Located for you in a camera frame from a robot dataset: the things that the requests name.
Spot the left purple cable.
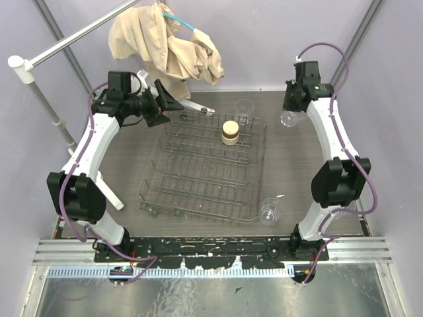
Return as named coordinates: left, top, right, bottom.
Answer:
left=58, top=82, right=159, bottom=285

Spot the clear cup behind rack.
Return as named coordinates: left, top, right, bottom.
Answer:
left=234, top=99, right=254, bottom=125

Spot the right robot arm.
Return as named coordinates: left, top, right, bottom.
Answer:
left=280, top=60, right=371, bottom=260

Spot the clear cup lying right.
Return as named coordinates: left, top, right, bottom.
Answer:
left=334, top=208, right=355, bottom=220

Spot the grey wire dish rack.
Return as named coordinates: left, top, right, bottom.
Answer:
left=139, top=110, right=267, bottom=224

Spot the beige brown travel cup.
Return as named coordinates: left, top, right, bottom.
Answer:
left=221, top=120, right=239, bottom=146

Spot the clear tumbler from corner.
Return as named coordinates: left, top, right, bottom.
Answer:
left=280, top=110, right=308, bottom=127

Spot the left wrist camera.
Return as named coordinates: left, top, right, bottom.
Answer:
left=131, top=69, right=152, bottom=95

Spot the grey slotted cable duct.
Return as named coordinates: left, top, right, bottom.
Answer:
left=46, top=265, right=294, bottom=279

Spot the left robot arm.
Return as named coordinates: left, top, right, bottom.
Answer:
left=46, top=71, right=184, bottom=262

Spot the aluminium frame rail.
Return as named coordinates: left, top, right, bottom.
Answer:
left=32, top=236, right=393, bottom=265

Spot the teal clothes hanger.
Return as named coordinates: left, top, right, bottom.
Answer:
left=163, top=13, right=196, bottom=31

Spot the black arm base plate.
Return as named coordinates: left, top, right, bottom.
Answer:
left=94, top=236, right=330, bottom=270

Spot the clear cup front of rack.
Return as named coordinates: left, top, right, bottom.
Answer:
left=259, top=197, right=282, bottom=226

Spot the beige cloth garment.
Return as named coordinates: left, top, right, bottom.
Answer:
left=108, top=2, right=225, bottom=100

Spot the metal garment rail stand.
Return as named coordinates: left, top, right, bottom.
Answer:
left=7, top=0, right=215, bottom=211

